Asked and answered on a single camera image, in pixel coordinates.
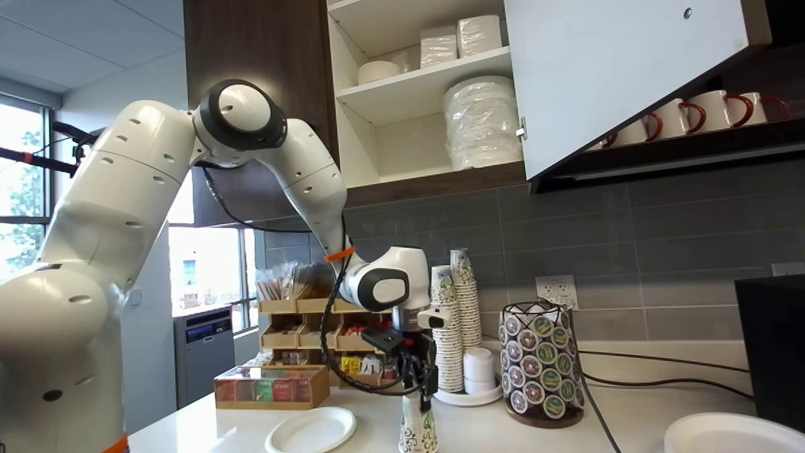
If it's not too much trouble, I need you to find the small white foam plate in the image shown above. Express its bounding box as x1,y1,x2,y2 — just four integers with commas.
264,404,359,453

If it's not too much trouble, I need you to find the round coffee pod carousel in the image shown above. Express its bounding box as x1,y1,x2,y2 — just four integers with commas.
496,300,589,429

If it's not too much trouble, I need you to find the dark wood cabinet door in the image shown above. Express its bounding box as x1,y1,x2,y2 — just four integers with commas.
181,0,343,233

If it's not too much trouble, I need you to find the tall patterned paper cup stack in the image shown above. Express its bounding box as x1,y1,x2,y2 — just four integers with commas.
427,261,465,394
448,247,485,352

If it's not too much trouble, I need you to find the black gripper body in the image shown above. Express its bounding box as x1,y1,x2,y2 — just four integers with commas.
359,303,448,365

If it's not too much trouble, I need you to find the white bowl stack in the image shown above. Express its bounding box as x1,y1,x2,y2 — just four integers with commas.
355,56,416,88

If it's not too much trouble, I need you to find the white open cabinet door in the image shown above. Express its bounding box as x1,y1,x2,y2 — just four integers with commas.
501,0,755,183

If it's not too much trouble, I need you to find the large white foam plate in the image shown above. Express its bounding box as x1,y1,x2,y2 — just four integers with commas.
662,410,805,453

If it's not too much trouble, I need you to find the white cup lid stack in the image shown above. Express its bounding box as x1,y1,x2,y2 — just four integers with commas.
461,345,501,398

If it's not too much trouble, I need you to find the dark mug shelf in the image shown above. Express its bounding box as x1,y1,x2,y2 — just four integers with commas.
531,116,805,194

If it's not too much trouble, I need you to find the plastic wrapped plate stack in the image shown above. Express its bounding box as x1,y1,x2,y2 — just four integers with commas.
442,72,523,170

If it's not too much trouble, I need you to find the white wall outlet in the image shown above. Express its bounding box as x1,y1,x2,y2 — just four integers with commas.
534,272,582,311

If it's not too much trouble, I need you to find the black coffee machine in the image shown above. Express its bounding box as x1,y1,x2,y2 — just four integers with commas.
734,274,805,436

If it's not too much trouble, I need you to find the clear stirrer packet bundle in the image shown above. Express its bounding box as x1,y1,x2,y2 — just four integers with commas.
254,259,337,303

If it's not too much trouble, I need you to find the wooden condiment organizer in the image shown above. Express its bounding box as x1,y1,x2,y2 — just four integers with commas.
257,285,404,391

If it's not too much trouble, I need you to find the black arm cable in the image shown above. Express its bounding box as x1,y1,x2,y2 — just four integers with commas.
196,160,404,398

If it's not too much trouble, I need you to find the white open cabinet shelving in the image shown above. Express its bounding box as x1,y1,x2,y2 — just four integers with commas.
325,0,528,194

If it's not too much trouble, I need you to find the black power cable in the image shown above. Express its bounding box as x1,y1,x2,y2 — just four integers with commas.
576,345,755,378
578,370,759,453

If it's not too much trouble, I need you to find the white round cup tray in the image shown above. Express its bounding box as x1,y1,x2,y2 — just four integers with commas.
430,383,505,410

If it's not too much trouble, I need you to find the steel dishwasher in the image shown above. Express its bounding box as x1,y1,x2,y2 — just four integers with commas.
172,307,238,410

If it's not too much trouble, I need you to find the wooden tea bag box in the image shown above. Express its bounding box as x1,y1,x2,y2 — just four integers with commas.
212,360,331,413

